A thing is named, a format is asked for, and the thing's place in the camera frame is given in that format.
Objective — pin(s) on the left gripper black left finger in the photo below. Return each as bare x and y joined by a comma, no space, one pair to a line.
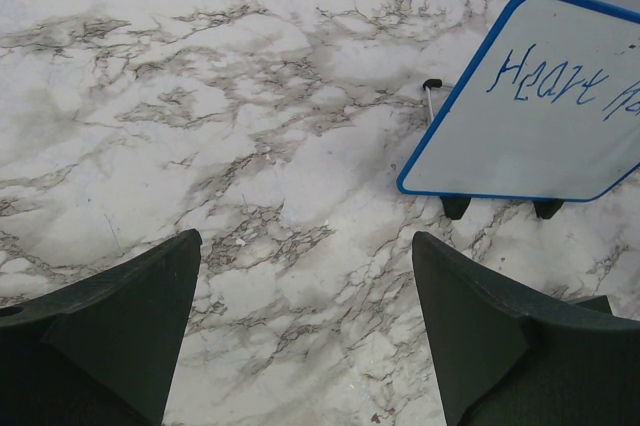
101,351

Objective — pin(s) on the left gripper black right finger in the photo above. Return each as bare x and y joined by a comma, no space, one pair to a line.
506,354

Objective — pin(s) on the blue framed whiteboard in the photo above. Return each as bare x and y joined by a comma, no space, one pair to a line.
547,110

